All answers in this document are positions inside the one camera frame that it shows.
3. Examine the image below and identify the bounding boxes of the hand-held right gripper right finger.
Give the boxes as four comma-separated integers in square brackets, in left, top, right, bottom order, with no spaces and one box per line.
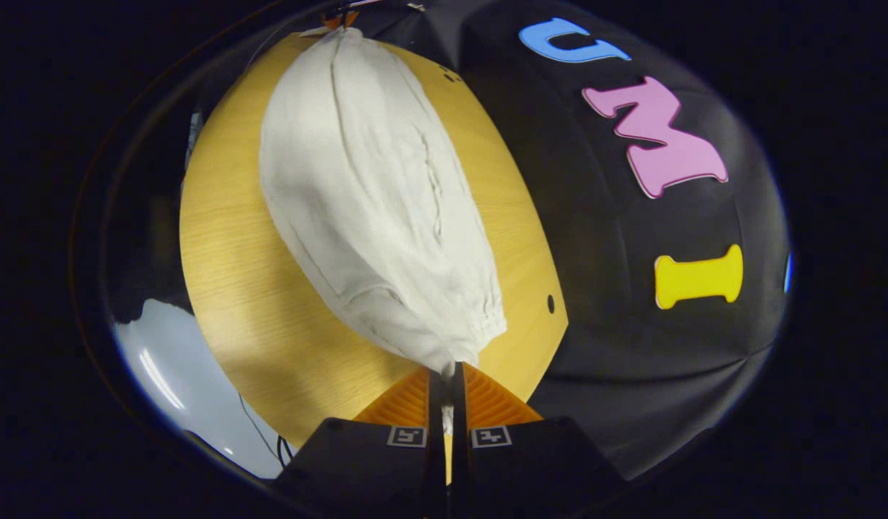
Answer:
[451,363,625,517]

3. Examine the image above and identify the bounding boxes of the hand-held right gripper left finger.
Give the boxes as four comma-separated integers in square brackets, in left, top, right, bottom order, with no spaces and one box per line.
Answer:
[275,366,449,517]

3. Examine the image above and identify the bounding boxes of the white jeans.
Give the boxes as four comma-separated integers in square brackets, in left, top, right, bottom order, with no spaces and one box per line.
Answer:
[259,27,507,433]

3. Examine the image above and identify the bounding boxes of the black backdrop cloth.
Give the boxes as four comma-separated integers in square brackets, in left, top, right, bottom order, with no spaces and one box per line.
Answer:
[343,0,791,480]

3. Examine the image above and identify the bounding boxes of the black floor cable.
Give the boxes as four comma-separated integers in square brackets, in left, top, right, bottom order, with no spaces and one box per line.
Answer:
[239,393,295,468]

